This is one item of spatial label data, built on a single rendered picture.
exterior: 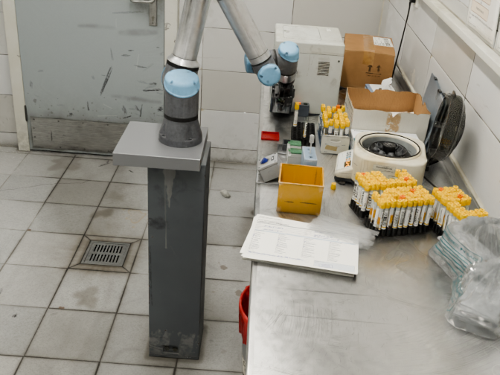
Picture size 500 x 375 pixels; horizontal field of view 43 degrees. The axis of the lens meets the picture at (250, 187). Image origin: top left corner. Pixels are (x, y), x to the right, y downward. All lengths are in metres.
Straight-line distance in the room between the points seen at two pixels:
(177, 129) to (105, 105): 1.98
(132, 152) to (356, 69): 1.27
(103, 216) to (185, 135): 1.50
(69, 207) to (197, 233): 1.50
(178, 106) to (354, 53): 1.10
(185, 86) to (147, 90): 1.91
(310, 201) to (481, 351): 0.65
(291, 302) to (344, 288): 0.15
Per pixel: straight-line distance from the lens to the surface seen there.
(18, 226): 3.55
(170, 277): 2.41
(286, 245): 1.72
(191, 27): 2.21
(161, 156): 2.09
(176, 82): 2.11
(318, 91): 2.61
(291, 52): 2.27
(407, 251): 1.81
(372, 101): 2.59
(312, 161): 2.01
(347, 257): 1.70
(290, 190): 1.86
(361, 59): 2.98
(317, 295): 1.57
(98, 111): 4.13
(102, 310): 2.90
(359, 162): 2.05
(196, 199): 2.21
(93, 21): 3.96
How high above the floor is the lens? 1.82
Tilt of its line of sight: 28 degrees down
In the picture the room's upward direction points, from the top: 4 degrees clockwise
